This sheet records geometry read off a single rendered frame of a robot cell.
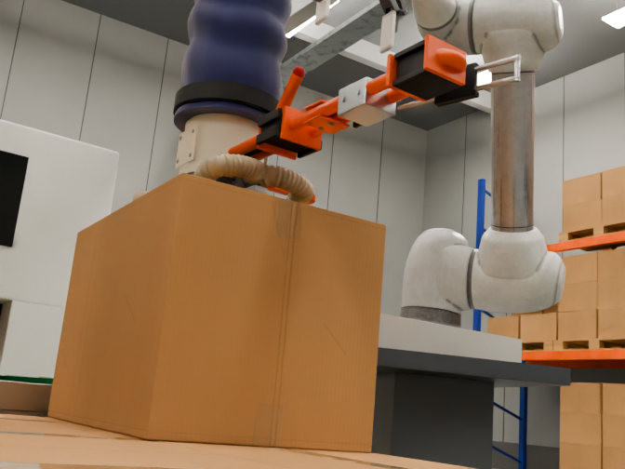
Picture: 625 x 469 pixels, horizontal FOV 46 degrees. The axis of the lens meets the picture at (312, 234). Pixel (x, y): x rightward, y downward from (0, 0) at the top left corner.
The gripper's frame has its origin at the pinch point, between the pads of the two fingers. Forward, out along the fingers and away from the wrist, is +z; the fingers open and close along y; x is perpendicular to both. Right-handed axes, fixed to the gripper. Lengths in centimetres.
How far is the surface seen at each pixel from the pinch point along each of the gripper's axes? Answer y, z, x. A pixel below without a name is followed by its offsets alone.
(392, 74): 4.0, 14.6, 15.2
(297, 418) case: -3, 63, -11
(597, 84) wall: -852, -462, -542
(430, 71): 3.3, 16.3, 22.3
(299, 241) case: -0.1, 34.3, -11.2
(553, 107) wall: -855, -449, -625
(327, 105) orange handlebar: 3.5, 14.2, -1.0
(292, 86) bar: 1.3, 5.0, -16.3
